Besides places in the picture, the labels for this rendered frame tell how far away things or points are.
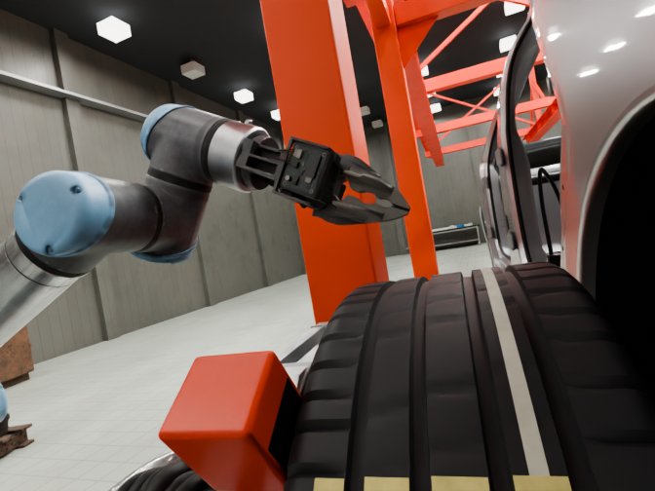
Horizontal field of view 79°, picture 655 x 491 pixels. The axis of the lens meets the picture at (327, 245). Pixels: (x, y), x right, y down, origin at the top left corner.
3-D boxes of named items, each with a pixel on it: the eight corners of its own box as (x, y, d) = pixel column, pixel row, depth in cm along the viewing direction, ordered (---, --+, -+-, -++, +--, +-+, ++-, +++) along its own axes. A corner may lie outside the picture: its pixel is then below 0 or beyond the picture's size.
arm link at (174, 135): (173, 171, 64) (191, 111, 63) (237, 194, 60) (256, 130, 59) (126, 159, 56) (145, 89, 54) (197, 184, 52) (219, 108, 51)
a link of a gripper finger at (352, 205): (394, 231, 44) (320, 206, 47) (402, 236, 50) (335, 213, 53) (404, 205, 44) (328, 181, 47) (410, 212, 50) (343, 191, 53)
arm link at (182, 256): (96, 246, 54) (120, 158, 53) (155, 245, 65) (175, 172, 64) (151, 271, 52) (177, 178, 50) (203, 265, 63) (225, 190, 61)
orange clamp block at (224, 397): (297, 496, 30) (247, 435, 26) (211, 492, 33) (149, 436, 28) (314, 410, 36) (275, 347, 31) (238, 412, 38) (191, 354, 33)
